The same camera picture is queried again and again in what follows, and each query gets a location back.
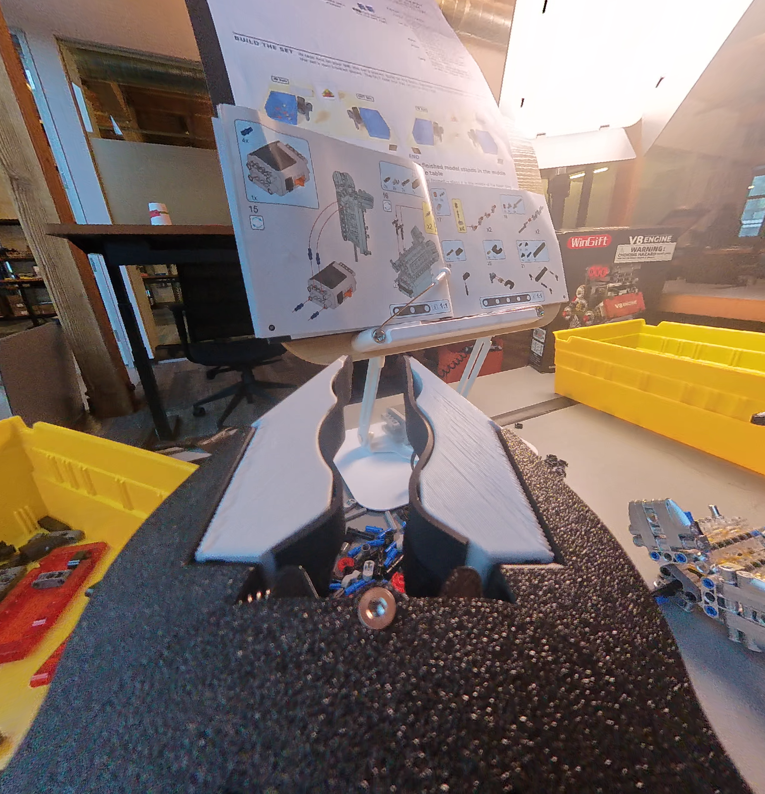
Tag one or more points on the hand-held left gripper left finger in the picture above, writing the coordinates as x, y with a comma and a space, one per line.
271, 484

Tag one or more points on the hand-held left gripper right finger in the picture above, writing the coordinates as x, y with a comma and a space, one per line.
482, 484

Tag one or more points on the pile of mixed building pieces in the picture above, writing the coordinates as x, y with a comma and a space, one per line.
376, 546

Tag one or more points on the grey transparent engine model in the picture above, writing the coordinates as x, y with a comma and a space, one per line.
730, 583

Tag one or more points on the grey desk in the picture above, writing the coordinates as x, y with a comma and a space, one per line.
606, 472

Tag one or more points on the yellow plastic bin with parts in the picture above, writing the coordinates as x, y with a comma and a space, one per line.
97, 478

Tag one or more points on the black office chair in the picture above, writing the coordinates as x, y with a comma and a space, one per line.
221, 310

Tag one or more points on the red black product box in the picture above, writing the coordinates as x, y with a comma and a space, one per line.
618, 292

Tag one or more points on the red transparent panel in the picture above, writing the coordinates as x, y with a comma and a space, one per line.
35, 608

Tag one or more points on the black side table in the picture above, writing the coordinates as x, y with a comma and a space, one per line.
135, 233

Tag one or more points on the instruction booklet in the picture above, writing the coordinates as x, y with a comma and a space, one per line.
358, 211

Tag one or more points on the red building piece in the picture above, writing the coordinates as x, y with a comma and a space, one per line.
48, 664

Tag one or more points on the white paper cup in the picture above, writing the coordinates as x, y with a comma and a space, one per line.
161, 214

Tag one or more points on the wooden pillar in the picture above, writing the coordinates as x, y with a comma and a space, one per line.
48, 248

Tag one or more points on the black beam frame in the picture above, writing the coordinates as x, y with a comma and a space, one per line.
41, 542

